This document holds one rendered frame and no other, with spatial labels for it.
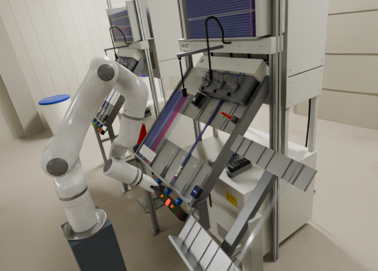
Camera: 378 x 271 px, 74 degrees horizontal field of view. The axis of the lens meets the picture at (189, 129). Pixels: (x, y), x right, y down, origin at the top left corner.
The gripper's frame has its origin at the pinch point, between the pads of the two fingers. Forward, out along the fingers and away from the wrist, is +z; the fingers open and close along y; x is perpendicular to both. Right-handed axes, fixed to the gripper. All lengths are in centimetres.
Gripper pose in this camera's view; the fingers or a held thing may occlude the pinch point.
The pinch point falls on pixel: (160, 188)
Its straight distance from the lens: 132.9
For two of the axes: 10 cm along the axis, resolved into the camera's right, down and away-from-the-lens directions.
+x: 5.2, -8.5, 0.7
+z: 6.6, 4.5, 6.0
